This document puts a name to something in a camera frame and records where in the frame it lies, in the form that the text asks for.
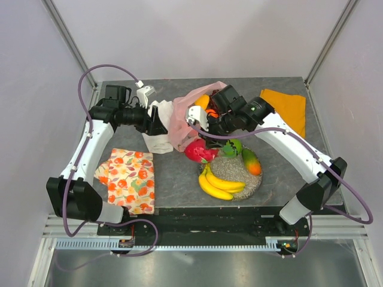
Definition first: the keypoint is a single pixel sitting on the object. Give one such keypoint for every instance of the white folded cloth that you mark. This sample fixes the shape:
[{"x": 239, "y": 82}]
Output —
[{"x": 160, "y": 142}]

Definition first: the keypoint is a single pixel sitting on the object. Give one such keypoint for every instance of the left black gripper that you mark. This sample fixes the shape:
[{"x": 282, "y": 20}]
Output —
[{"x": 149, "y": 125}]

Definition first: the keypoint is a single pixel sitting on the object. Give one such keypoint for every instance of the aluminium frame profile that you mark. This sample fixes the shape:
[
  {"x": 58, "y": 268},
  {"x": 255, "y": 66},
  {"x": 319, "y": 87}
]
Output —
[{"x": 61, "y": 26}]

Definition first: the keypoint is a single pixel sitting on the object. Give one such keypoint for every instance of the fake orange fruit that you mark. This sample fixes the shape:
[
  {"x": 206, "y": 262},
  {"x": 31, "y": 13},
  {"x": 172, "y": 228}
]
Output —
[{"x": 211, "y": 112}]

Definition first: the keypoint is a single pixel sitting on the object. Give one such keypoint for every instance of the grey slotted cable duct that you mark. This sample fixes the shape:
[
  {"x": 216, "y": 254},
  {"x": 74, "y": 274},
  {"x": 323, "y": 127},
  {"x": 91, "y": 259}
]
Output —
[{"x": 107, "y": 244}]

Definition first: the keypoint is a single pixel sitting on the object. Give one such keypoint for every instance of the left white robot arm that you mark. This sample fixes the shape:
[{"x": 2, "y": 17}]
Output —
[{"x": 72, "y": 194}]

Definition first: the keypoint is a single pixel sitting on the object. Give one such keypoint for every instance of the floral patterned cloth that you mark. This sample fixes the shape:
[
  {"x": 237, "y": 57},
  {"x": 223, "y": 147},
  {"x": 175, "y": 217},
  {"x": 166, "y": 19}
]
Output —
[{"x": 129, "y": 177}]

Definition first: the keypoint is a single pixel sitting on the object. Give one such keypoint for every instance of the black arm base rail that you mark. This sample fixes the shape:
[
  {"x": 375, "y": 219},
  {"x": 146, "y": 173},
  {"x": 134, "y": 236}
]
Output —
[{"x": 258, "y": 221}]

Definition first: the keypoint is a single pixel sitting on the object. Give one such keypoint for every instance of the fake dark grapes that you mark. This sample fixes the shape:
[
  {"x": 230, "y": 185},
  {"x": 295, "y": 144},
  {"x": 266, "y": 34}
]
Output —
[{"x": 212, "y": 104}]

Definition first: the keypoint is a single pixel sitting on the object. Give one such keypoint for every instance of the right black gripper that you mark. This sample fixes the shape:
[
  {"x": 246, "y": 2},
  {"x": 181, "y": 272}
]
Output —
[{"x": 215, "y": 142}]

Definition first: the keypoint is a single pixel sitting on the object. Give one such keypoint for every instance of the orange folded t-shirt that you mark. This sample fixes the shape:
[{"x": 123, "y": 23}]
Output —
[{"x": 291, "y": 108}]

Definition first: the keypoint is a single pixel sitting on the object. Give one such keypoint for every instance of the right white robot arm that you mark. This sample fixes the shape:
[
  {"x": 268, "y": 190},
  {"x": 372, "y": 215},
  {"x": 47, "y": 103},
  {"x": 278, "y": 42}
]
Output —
[{"x": 321, "y": 173}]

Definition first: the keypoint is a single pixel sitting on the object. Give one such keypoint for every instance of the yellow fake banana bunch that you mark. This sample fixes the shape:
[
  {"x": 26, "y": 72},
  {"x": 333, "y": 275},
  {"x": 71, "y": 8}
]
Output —
[{"x": 219, "y": 188}]

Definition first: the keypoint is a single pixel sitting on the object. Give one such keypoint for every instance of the fake green fruit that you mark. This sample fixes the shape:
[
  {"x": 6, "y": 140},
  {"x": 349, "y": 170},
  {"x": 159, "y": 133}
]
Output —
[{"x": 232, "y": 148}]

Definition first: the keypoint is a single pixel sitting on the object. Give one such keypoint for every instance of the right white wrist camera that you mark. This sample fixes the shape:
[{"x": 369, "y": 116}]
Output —
[{"x": 197, "y": 118}]

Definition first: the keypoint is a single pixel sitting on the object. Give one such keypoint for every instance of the pink plastic bag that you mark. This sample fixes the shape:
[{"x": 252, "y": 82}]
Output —
[{"x": 180, "y": 133}]

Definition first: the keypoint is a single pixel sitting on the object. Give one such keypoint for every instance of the fake mango fruit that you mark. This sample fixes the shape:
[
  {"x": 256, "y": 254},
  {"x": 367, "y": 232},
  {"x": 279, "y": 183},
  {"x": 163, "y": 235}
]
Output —
[{"x": 251, "y": 162}]

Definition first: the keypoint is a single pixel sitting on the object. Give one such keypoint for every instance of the fake red fruit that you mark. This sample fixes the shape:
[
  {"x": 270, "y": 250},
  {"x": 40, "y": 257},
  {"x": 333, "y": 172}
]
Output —
[{"x": 198, "y": 152}]

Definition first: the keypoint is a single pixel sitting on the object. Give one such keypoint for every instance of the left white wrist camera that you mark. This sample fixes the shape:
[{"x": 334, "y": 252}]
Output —
[{"x": 143, "y": 93}]

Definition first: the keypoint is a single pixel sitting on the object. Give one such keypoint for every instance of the speckled glass plate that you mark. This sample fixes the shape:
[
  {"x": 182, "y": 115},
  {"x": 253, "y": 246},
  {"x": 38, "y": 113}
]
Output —
[{"x": 233, "y": 169}]

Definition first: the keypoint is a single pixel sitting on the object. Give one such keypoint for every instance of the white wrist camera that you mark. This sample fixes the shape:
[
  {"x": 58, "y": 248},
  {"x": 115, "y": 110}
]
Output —
[
  {"x": 197, "y": 118},
  {"x": 143, "y": 93}
]

